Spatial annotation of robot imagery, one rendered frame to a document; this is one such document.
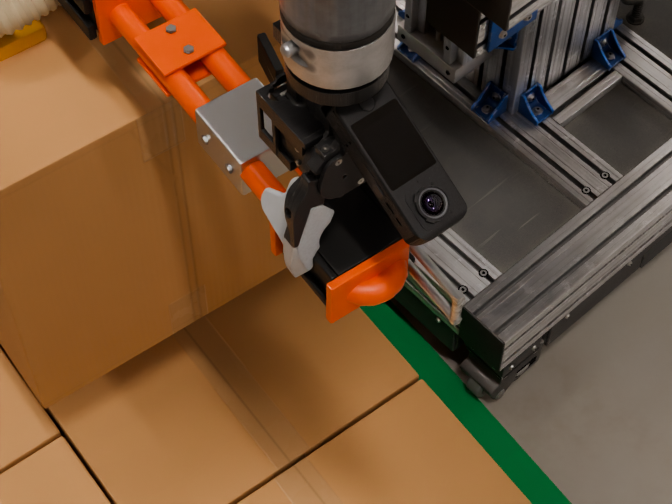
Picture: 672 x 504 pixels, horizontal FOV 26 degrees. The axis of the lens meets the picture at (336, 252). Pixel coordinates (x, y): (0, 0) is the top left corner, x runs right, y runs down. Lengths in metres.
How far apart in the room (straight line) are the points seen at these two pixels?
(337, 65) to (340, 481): 0.90
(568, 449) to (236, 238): 0.94
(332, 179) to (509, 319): 1.25
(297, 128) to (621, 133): 1.52
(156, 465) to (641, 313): 1.06
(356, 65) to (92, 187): 0.53
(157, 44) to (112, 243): 0.32
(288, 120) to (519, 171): 1.42
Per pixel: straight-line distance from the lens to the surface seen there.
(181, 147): 1.45
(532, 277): 2.29
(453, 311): 1.10
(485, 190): 2.40
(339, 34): 0.92
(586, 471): 2.39
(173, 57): 1.24
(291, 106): 1.04
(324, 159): 1.01
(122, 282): 1.57
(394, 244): 1.10
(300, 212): 1.04
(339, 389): 1.81
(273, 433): 1.79
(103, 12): 1.28
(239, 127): 1.18
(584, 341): 2.51
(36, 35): 1.45
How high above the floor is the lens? 2.15
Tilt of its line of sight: 57 degrees down
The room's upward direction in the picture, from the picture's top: straight up
